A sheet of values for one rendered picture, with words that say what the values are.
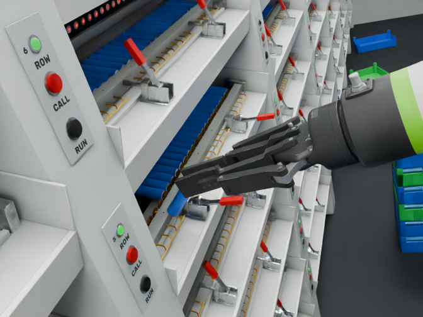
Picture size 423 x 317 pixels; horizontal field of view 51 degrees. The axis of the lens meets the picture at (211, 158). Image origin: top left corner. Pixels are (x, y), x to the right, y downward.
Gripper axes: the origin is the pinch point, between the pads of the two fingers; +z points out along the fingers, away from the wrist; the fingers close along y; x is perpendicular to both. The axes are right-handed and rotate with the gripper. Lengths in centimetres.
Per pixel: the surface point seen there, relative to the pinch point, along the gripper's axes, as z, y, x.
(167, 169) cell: 12.3, -10.2, 1.9
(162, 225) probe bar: 8.4, 3.1, 3.8
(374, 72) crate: 9, -277, 105
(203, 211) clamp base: 5.0, -2.4, 6.8
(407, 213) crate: -6, -93, 89
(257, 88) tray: 5.8, -47.7, 7.2
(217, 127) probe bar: 8.1, -25.4, 3.9
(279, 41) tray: 6, -83, 8
